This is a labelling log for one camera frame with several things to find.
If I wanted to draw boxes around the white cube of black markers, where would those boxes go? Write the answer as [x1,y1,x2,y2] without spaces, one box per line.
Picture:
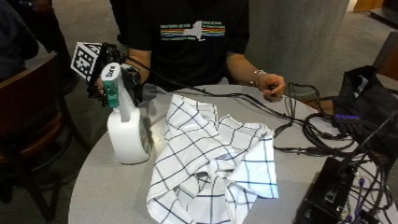
[69,41,104,82]

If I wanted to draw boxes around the black bag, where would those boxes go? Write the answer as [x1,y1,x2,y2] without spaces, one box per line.
[331,64,398,158]

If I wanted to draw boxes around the purple cable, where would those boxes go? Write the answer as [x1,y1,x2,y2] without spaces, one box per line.
[346,176,369,224]

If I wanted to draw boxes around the white checked cloth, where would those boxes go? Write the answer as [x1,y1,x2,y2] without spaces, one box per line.
[145,93,279,224]

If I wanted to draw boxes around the brown wooden furniture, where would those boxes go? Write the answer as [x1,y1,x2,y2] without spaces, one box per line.
[370,30,398,82]

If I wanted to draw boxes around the the person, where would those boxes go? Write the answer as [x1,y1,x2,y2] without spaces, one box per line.
[108,0,287,106]

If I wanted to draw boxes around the white spray bottle green trigger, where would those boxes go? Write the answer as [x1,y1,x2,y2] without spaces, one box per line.
[101,62,152,165]

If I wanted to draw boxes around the black glove cable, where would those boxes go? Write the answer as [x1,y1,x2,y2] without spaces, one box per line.
[124,55,309,125]

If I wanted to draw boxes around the silver bracelet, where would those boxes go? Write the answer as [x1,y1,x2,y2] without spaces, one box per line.
[249,69,267,89]

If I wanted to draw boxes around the bundle of black cables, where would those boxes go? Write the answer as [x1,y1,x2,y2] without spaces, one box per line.
[273,82,398,157]

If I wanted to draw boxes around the black electronics box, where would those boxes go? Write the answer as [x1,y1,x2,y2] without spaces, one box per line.
[293,156,381,224]

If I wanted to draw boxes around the brown wooden chair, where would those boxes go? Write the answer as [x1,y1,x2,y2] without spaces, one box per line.
[0,51,85,223]

